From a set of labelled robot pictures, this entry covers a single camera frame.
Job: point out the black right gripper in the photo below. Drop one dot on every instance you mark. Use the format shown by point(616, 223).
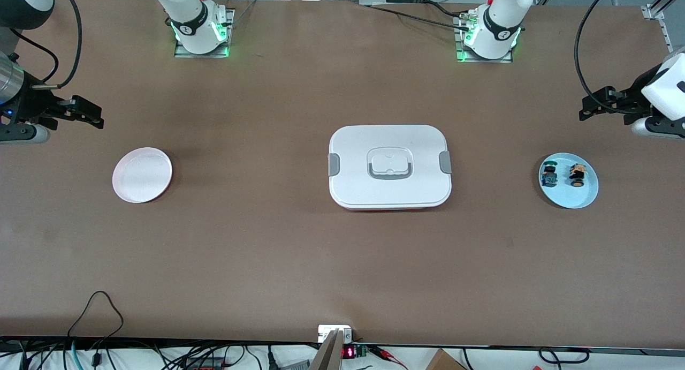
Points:
point(33, 106)

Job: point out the light blue round plate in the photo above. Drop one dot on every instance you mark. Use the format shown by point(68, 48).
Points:
point(567, 196)

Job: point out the grey slanted bar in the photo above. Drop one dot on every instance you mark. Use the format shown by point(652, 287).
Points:
point(327, 356)

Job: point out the small white box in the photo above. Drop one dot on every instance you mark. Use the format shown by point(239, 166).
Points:
point(326, 331)

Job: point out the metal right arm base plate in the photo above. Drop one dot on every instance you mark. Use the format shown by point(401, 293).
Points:
point(187, 54)

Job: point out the green push button switch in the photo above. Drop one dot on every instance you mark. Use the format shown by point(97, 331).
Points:
point(549, 178)

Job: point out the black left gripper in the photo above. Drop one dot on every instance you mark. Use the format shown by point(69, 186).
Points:
point(635, 99)

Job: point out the orange electronic device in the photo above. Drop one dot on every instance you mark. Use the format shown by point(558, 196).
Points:
point(206, 365)

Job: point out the orange push button switch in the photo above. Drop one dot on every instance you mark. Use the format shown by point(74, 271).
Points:
point(577, 174)

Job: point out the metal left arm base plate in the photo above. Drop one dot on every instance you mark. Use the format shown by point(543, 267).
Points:
point(481, 60)

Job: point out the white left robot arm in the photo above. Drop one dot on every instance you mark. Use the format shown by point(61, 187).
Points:
point(500, 32)

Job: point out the pink round plate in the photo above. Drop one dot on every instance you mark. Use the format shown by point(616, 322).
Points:
point(142, 174)

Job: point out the red LED display module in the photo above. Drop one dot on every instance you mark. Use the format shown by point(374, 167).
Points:
point(349, 352)

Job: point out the white lidded lunch box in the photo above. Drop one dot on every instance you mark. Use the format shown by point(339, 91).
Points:
point(353, 166)

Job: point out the red clip lead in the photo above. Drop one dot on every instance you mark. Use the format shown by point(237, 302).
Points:
point(388, 355)

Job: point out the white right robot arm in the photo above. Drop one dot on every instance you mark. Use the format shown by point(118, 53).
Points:
point(32, 0)

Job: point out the brown cardboard piece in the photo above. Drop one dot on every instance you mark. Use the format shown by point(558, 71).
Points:
point(444, 362)

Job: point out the aluminium extrusion bracket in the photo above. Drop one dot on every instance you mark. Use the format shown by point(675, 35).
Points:
point(655, 8)

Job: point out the perforated metal strip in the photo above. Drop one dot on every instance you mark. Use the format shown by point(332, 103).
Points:
point(669, 35)

